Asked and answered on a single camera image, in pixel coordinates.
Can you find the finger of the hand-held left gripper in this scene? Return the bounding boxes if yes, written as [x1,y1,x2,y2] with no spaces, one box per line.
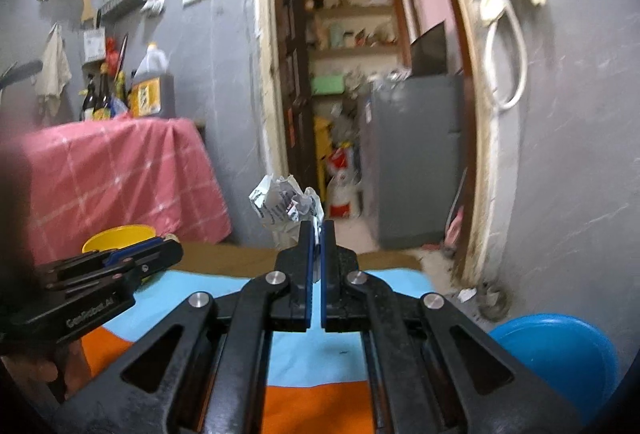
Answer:
[107,236,185,283]
[35,253,138,293]

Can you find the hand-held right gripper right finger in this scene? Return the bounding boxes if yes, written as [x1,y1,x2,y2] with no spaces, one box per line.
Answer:
[320,219,586,434]

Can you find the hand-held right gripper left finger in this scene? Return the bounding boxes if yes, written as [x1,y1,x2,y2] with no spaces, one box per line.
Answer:
[47,220,318,434]

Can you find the printed paper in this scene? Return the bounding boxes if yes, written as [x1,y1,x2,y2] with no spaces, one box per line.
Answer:
[248,174,326,249]

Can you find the blue plastic basin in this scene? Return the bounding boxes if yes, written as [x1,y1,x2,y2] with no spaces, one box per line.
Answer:
[487,313,621,425]

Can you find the person's left hand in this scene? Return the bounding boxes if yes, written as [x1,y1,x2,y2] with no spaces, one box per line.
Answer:
[0,344,66,387]

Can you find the yellow bowl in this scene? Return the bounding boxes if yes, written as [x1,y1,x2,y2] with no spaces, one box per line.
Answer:
[81,225,157,285]

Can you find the red and white bag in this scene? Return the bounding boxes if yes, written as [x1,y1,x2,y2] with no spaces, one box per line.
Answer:
[325,141,363,219]

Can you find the pink checked cloth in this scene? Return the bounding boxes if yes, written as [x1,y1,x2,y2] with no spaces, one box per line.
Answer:
[10,116,233,265]

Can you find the blue and orange mat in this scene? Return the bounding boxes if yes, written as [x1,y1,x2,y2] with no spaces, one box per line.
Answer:
[80,266,436,434]

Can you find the yellow container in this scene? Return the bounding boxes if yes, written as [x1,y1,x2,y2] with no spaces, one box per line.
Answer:
[314,116,333,187]

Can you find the grey refrigerator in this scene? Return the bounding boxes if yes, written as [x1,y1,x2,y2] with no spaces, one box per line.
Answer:
[357,74,466,251]

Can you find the pink plastic item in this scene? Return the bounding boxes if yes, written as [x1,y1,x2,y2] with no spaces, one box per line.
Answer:
[445,169,468,249]

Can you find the large oil bottle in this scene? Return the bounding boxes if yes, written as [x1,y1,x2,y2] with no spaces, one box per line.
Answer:
[130,42,176,119]

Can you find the dark glass sauce bottle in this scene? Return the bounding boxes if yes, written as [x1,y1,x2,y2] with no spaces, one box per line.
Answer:
[95,64,113,122]
[81,74,98,122]

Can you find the green box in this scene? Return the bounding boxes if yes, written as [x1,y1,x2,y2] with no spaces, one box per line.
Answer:
[311,74,347,97]

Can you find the dark wooden door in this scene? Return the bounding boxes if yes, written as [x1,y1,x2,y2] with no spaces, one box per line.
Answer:
[275,0,321,195]

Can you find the red plastic bag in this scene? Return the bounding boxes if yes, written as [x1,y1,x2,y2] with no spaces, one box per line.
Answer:
[105,38,123,74]

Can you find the hanging beige towel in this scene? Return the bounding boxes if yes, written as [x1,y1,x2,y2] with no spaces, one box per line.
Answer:
[34,24,73,117]

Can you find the wooden shelf unit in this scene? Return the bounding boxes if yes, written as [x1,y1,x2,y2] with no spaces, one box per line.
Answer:
[300,0,408,64]

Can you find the black television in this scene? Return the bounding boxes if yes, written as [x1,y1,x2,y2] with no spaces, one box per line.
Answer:
[410,20,448,77]

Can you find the white door frame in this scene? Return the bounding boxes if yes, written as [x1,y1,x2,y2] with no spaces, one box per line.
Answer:
[252,0,501,287]

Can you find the wall calendar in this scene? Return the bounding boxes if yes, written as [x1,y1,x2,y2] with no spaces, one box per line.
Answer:
[82,28,107,63]

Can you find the metal wall rack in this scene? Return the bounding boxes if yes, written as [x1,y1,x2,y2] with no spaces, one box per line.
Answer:
[97,0,153,22]

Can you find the white hose loop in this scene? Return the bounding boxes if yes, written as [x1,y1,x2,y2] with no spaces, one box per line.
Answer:
[479,0,528,111]

